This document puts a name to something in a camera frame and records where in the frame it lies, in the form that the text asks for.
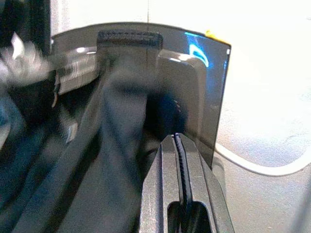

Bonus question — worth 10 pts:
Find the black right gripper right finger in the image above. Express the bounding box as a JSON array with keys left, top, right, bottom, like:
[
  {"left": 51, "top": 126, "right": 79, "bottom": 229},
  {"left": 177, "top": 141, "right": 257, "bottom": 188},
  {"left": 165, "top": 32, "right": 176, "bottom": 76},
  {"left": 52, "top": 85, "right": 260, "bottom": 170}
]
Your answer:
[{"left": 175, "top": 133, "right": 235, "bottom": 233}]

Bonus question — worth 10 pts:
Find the white hose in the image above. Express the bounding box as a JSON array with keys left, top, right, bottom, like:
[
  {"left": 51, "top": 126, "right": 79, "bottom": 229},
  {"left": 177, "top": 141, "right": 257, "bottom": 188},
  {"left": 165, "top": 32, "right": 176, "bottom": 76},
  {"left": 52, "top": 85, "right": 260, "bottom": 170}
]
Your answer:
[{"left": 215, "top": 142, "right": 311, "bottom": 177}]

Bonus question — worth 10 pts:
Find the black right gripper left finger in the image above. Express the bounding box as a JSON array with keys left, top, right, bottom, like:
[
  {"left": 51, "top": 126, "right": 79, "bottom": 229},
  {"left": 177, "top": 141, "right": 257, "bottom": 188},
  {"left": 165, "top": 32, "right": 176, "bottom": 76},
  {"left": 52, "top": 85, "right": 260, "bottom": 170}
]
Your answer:
[{"left": 140, "top": 134, "right": 182, "bottom": 233}]

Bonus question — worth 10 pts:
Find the dark cloth garment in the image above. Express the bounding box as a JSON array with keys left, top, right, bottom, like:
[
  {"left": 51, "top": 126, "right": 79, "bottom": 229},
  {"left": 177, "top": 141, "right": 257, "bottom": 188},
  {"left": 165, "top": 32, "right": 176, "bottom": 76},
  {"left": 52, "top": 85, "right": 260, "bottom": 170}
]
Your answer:
[{"left": 0, "top": 30, "right": 190, "bottom": 233}]

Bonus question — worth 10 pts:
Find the yellow sticker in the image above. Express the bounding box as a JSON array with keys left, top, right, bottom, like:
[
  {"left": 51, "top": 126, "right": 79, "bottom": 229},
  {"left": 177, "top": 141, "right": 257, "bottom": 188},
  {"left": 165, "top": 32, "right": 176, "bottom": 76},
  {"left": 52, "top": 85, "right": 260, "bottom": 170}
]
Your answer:
[{"left": 205, "top": 29, "right": 221, "bottom": 40}]

